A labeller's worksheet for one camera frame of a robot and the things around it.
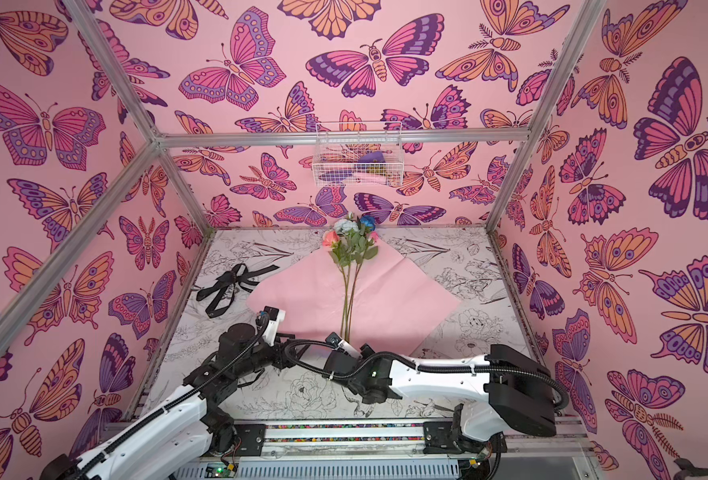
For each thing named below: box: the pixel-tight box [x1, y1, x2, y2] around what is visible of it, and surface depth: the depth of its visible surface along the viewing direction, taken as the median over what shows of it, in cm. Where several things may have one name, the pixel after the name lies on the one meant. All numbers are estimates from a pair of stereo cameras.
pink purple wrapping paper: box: [247, 241, 462, 353], surface depth 102 cm
